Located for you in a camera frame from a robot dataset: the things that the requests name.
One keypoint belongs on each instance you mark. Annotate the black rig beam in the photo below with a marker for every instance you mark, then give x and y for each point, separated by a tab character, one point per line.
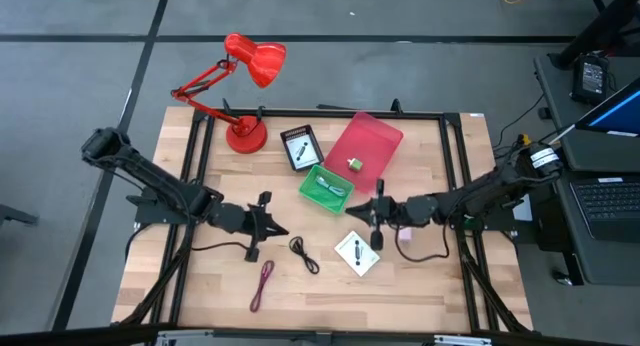
75	336

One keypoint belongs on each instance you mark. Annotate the black table frame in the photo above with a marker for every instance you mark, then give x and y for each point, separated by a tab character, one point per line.
350	114

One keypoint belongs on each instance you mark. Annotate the white square card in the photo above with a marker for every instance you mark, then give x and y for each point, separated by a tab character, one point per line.
367	263

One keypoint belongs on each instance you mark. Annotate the black desk leg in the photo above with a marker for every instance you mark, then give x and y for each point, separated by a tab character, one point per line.
600	28

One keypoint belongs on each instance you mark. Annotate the black furniture foot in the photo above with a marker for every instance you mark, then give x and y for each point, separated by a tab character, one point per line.
17	216

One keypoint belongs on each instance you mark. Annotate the red desk lamp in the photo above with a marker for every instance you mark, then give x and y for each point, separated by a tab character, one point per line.
247	136

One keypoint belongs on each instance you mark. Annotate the dark grey desk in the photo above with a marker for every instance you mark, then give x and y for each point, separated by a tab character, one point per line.
600	266

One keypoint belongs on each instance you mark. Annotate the black laptop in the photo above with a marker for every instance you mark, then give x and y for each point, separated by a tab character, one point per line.
607	206

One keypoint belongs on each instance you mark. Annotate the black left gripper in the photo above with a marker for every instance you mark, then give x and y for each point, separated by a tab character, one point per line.
250	221

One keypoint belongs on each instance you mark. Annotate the white paper sheet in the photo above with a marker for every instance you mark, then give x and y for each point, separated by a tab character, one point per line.
524	213

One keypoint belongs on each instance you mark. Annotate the pink charger box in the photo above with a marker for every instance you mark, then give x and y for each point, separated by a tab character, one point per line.
406	235

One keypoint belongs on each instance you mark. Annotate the green plastic basket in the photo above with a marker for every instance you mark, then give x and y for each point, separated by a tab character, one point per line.
312	193

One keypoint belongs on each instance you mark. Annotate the black power adapter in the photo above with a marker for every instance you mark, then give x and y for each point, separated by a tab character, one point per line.
591	78

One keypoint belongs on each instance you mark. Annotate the black box with white insert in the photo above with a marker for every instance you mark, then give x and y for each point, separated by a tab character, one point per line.
287	153

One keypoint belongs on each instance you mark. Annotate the monitor with blue screen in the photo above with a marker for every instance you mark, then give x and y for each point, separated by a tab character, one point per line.
617	113

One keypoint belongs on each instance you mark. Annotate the green acer box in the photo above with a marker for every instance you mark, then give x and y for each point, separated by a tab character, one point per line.
355	164

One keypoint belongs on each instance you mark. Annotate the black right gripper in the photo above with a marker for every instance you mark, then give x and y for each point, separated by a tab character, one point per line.
390	212

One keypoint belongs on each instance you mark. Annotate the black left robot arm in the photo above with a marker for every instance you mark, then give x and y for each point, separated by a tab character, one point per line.
150	176

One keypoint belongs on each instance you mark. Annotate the yellow plug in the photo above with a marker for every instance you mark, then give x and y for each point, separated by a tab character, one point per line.
524	138

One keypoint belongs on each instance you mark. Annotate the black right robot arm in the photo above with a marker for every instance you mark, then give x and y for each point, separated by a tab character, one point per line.
480	191

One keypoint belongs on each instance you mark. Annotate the pink plastic bin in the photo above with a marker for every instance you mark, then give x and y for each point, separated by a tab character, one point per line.
372	131

